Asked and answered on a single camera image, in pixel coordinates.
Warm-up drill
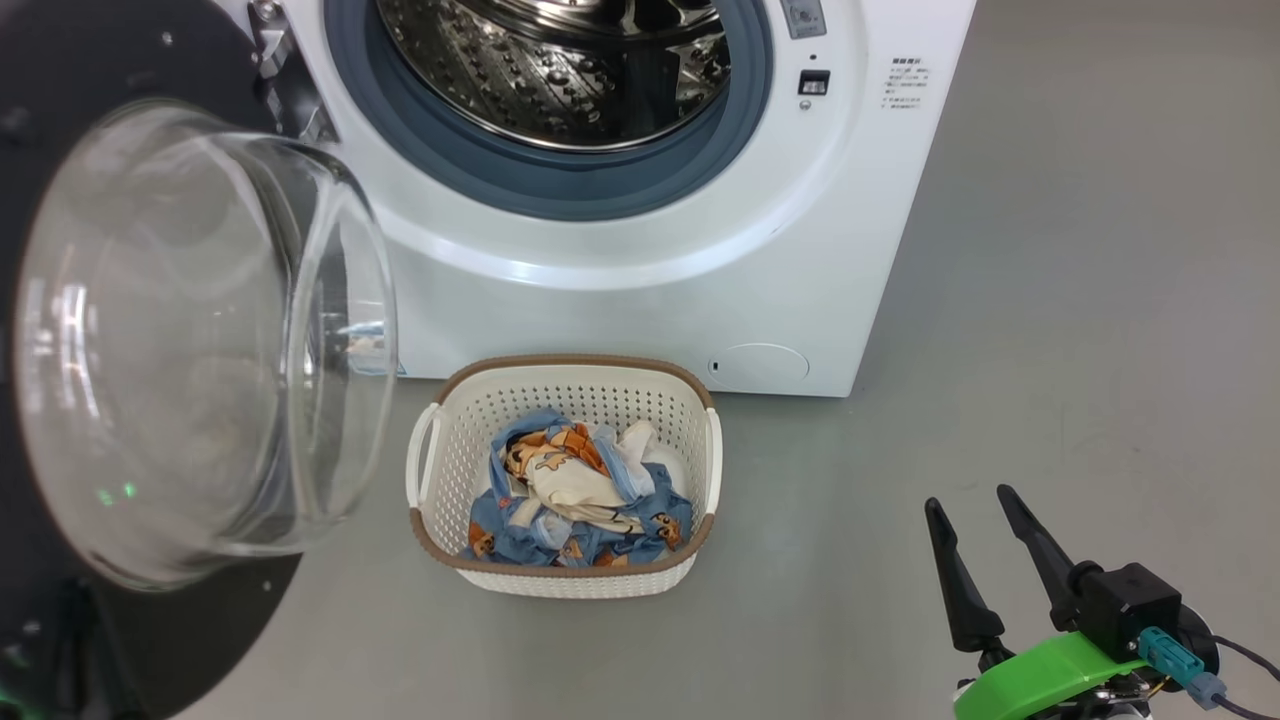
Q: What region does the white perforated laundry basket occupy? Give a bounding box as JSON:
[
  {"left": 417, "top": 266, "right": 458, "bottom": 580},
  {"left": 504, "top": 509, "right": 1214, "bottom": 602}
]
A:
[{"left": 405, "top": 354, "right": 724, "bottom": 599}]

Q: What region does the teal right cable connector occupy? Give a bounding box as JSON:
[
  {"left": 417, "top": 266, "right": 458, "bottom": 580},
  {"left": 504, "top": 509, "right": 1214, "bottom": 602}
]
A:
[{"left": 1138, "top": 627, "right": 1229, "bottom": 711}]

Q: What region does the blue cartoon print garment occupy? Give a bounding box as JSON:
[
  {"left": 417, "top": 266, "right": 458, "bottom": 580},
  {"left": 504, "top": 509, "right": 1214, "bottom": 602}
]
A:
[{"left": 462, "top": 405, "right": 696, "bottom": 569}]

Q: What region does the metal washer door hinge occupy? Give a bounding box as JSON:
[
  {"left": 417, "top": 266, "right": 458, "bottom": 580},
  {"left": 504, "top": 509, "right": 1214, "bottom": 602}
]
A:
[{"left": 250, "top": 0, "right": 339, "bottom": 143}]

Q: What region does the white front-load washing machine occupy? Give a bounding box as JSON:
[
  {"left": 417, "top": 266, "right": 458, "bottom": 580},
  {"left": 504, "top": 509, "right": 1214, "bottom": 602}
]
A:
[{"left": 215, "top": 0, "right": 979, "bottom": 399}]

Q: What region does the steel washer drum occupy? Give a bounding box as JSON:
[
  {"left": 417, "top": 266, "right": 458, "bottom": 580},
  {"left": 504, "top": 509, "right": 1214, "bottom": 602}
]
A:
[{"left": 375, "top": 0, "right": 733, "bottom": 153}]

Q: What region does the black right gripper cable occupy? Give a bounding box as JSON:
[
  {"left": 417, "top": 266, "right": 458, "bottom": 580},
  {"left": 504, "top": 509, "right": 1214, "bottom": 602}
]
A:
[{"left": 1205, "top": 635, "right": 1280, "bottom": 720}]

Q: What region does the round white filter cover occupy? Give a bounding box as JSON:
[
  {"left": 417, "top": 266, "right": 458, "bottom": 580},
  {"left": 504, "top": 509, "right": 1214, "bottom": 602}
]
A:
[{"left": 708, "top": 343, "right": 811, "bottom": 386}]

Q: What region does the dark round glass washer door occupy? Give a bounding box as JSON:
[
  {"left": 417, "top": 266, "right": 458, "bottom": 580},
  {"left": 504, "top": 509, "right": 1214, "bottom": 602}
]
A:
[{"left": 0, "top": 0, "right": 401, "bottom": 720}]

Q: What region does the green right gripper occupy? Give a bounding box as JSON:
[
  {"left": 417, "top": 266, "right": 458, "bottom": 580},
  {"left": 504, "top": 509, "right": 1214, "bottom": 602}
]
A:
[{"left": 924, "top": 484, "right": 1163, "bottom": 720}]

